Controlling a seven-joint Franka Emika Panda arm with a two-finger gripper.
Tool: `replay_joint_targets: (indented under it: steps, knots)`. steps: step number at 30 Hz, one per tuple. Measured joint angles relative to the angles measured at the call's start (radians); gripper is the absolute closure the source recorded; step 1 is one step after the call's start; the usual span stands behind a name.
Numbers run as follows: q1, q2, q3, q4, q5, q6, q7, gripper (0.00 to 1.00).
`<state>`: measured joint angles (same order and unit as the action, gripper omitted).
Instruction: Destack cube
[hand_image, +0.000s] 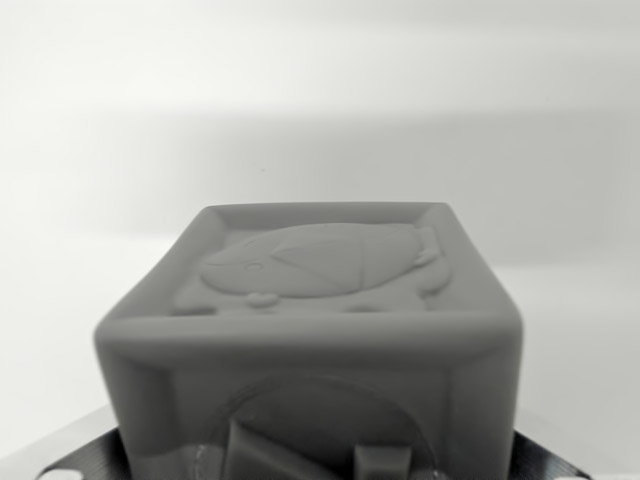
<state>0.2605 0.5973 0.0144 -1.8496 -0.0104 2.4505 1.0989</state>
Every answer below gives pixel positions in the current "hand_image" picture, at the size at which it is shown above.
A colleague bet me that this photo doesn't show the black-padded silver gripper right finger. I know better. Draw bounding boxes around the black-padded silver gripper right finger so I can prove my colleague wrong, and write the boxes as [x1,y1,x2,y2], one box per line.
[510,407,609,480]

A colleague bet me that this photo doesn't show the black-padded silver gripper left finger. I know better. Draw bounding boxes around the black-padded silver gripper left finger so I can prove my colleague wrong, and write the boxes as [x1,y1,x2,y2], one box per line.
[30,405,132,480]

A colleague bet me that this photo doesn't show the grey embossed toy cube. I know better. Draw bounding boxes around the grey embossed toy cube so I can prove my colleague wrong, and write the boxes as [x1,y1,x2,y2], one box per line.
[92,200,524,480]

